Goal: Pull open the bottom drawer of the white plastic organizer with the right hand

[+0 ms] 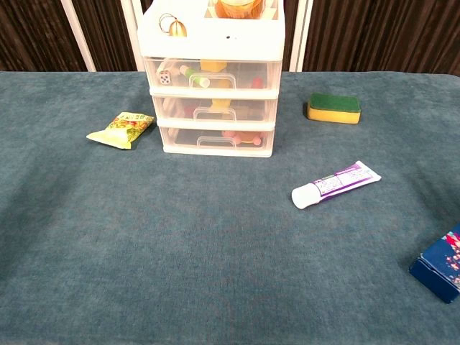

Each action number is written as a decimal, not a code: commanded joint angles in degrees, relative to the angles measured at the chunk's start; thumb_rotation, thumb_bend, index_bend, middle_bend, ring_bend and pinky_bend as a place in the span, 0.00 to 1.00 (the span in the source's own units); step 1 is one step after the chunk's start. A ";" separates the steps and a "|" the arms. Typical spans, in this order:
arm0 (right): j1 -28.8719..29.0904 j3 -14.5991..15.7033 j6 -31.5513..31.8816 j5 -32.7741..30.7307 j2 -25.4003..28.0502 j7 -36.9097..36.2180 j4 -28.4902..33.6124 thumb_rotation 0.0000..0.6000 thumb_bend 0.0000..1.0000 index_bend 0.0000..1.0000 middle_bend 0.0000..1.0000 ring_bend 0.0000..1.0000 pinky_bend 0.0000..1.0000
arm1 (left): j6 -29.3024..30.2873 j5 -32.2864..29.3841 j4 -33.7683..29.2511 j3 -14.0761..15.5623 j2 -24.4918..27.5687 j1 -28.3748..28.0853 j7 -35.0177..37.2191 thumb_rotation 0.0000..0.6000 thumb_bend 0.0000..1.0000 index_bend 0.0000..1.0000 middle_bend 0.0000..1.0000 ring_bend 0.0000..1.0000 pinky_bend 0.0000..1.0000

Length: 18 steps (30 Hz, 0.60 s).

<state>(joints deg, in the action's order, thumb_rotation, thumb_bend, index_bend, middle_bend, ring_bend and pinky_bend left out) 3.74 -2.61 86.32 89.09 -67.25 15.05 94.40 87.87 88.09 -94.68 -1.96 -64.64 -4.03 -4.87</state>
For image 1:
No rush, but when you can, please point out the clear drawer holding duck toy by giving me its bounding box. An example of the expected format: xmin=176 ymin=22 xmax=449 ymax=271
xmin=152 ymin=95 xmax=278 ymax=123

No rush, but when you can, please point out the clear drawer holding die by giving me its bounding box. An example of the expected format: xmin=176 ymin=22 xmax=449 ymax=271
xmin=143 ymin=57 xmax=283 ymax=91

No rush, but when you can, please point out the white plastic drawer unit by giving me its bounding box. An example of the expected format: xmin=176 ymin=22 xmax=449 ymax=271
xmin=137 ymin=0 xmax=287 ymax=159

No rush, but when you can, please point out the yellow duck toy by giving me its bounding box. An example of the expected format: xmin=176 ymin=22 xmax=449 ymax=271
xmin=210 ymin=98 xmax=231 ymax=115

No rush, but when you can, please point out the teal table cloth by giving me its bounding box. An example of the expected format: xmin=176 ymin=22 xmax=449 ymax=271
xmin=0 ymin=70 xmax=460 ymax=345

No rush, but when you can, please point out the white purple toothpaste tube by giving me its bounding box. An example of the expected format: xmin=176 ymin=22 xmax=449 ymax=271
xmin=291 ymin=160 xmax=382 ymax=210

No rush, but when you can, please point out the green white tube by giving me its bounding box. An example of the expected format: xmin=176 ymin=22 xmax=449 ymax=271
xmin=179 ymin=65 xmax=211 ymax=88

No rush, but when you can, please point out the yellow block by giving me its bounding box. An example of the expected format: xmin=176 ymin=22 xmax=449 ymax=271
xmin=200 ymin=60 xmax=228 ymax=73

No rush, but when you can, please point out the yellow green snack bag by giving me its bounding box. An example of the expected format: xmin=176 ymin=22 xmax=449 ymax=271
xmin=86 ymin=111 xmax=155 ymax=150

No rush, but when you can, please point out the yellow sponge with green pad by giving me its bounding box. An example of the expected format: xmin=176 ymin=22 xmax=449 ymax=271
xmin=306 ymin=93 xmax=362 ymax=125

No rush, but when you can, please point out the orange round jar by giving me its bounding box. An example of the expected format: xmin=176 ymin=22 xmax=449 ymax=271
xmin=214 ymin=0 xmax=265 ymax=19

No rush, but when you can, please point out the dark blue printed carton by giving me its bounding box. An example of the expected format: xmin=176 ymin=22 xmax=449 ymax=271
xmin=408 ymin=223 xmax=460 ymax=305

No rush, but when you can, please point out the gold bell with ring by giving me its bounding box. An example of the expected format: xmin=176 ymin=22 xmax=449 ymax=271
xmin=158 ymin=13 xmax=188 ymax=38

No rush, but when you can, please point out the white frame post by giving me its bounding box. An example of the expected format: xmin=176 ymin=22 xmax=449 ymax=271
xmin=60 ymin=0 xmax=97 ymax=72
xmin=289 ymin=0 xmax=313 ymax=72
xmin=120 ymin=0 xmax=147 ymax=72

